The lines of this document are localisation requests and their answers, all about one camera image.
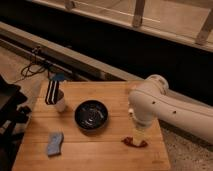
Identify dried red pepper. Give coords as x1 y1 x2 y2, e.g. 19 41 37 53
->
122 137 148 148

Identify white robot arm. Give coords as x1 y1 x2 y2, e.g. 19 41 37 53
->
128 74 213 144

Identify dark ceramic bowl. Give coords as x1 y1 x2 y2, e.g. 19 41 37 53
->
74 100 108 130

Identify wooden cutting board table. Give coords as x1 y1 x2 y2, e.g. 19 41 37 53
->
12 81 170 171

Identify white cup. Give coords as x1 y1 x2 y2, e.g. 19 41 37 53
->
54 91 66 113

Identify blue sponge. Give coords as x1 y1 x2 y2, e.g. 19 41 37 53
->
46 132 64 156

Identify wooden frame legs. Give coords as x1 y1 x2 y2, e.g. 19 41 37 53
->
64 0 213 46

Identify black cable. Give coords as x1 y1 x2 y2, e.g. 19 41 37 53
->
13 46 54 83

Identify metal floor rail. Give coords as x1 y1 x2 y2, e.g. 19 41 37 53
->
0 21 213 111

